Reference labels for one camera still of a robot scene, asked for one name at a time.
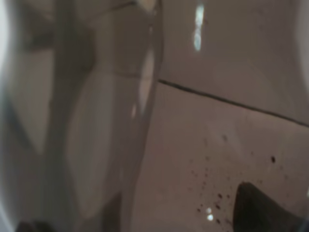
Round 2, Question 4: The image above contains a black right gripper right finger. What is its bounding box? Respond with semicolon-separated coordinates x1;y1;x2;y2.
233;182;309;232

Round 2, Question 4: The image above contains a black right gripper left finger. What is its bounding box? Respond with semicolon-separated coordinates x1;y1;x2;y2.
15;221;55;232

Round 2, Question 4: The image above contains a brown transparent plastic bottle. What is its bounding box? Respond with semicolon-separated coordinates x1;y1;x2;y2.
0;0;309;232

